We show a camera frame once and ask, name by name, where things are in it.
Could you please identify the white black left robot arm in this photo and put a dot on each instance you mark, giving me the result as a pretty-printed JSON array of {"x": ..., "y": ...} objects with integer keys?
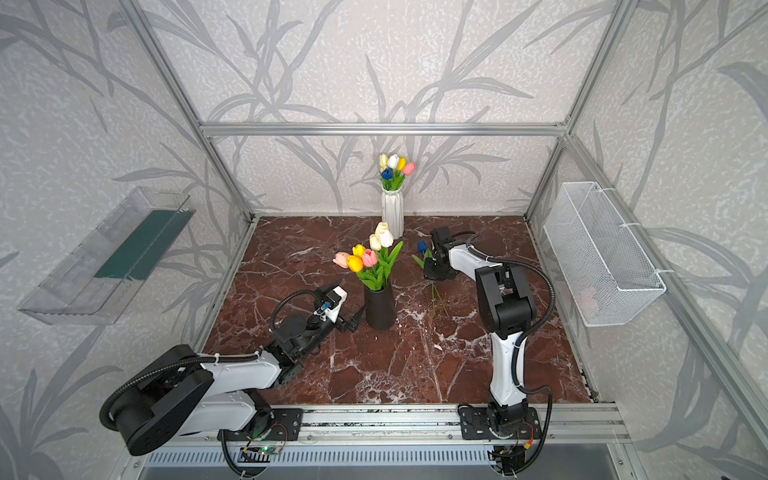
[{"x": 184, "y": 393}]

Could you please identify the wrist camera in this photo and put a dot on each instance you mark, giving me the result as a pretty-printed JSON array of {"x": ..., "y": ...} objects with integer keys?
[
  {"x": 441, "y": 238},
  {"x": 329, "y": 309}
]

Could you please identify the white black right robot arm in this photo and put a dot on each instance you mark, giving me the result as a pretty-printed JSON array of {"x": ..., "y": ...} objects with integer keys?
[{"x": 507, "y": 308}]

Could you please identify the white ribbed ceramic vase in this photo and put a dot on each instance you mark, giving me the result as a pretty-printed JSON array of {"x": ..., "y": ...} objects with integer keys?
[{"x": 393, "y": 212}]

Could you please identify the pink yellow tulip bundle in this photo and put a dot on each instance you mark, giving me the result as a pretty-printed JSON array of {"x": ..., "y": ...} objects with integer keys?
[{"x": 372, "y": 267}]

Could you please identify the clear plastic wall shelf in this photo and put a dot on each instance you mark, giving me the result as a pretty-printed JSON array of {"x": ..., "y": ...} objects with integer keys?
[{"x": 95, "y": 283}]

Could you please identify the cream white tulip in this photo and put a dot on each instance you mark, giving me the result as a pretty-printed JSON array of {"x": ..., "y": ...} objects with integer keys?
[{"x": 383, "y": 161}]

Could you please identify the aluminium frame profile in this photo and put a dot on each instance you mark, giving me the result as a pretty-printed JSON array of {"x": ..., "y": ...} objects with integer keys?
[{"x": 742, "y": 391}]

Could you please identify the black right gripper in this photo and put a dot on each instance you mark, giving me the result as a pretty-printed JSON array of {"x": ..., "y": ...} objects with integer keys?
[{"x": 434, "y": 269}]

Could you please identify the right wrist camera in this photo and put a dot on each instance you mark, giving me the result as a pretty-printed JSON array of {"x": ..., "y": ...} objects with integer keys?
[{"x": 441, "y": 238}]

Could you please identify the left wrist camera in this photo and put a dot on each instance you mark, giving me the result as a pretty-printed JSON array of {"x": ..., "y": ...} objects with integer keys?
[{"x": 329, "y": 309}]

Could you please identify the black cylindrical vase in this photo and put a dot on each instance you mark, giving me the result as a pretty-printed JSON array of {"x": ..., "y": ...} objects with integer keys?
[{"x": 380, "y": 312}]

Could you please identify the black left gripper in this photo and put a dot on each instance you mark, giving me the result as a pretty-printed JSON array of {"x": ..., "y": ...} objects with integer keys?
[{"x": 344, "y": 318}]

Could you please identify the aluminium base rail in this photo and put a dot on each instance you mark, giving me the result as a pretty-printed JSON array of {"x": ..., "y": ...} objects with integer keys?
[{"x": 439, "y": 424}]

